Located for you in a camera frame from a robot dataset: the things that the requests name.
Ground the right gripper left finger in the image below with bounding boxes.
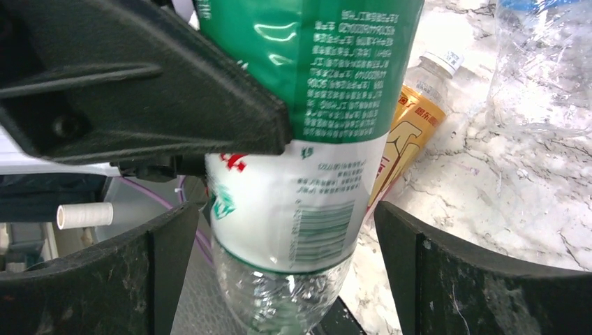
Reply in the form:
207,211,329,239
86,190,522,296
1,202,200,334

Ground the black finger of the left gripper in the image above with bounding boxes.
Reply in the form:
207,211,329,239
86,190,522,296
1,1,292,165

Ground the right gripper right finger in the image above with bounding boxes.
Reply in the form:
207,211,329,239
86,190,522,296
373,202,591,334

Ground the green white label bottle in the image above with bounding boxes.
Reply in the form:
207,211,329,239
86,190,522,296
195,1,424,334

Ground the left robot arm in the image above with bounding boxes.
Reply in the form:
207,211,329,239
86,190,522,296
1,1,293,182

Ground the white paper roll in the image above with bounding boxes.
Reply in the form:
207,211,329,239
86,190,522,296
56,202,114,230

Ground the gold red drink bottle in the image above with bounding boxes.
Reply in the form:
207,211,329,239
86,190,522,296
365,49,464,219

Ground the blue label clear bottle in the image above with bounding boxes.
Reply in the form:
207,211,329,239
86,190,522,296
486,1,591,137

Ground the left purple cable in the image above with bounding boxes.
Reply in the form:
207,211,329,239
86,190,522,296
117,175,214,267

